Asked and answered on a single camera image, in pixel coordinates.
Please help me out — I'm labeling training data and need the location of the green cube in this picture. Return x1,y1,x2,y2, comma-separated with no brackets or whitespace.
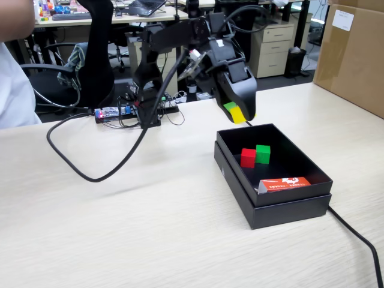
254,144,271,165

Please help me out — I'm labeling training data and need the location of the large cardboard box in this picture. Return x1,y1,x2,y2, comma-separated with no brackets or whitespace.
311,0,384,119

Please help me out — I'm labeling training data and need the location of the controller circuit board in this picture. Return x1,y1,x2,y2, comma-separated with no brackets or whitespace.
94,104,140,124

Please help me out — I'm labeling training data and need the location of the black laptop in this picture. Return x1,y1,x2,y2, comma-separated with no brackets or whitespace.
124,0,167,17

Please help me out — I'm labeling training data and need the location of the white shipping label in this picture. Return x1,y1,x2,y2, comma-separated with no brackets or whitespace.
332,9,355,32

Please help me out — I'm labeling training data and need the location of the beige office desk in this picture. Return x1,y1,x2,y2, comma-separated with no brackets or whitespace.
32,5,190,29

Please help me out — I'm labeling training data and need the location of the black open box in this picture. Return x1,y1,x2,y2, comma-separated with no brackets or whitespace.
214,140,332,230

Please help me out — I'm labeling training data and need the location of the black box tray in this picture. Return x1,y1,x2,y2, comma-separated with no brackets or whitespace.
216,122,334,208

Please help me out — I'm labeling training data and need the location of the red cube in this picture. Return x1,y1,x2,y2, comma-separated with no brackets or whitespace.
239,148,257,169

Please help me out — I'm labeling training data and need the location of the yellow cube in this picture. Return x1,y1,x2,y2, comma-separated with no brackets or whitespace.
229,104,258,125

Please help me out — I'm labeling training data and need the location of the black jointed pole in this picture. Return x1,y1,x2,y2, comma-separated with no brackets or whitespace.
185,0,199,102

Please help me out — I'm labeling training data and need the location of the black keyboard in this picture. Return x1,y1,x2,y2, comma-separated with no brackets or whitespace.
52,12,92,21

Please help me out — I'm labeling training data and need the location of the orange carton box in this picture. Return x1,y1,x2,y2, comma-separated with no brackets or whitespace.
254,176,312,195

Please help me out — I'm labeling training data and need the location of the striped green cloth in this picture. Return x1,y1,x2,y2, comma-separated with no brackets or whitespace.
56,41,89,90

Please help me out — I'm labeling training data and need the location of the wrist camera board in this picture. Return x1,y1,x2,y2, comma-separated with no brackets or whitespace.
178,49,208,81

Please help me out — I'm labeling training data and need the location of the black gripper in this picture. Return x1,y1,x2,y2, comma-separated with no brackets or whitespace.
205,34,258,122

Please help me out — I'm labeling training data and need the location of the black mesh office chair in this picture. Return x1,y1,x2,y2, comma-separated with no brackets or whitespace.
206,0,262,94

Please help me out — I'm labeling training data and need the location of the person white shirt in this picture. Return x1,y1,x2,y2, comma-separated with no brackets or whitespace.
0,41,42,130

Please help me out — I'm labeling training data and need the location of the black office chair with armrests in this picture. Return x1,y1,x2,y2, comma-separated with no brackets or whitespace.
20,0,116,110

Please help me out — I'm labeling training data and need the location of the thick black cable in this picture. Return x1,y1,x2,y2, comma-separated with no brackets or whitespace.
46,4,384,288

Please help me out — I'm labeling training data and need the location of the black trash bin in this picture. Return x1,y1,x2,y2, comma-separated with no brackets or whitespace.
284,47,307,78

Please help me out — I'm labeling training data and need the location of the beige drawer pedestal with lock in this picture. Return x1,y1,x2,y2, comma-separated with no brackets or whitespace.
248,22,296,79

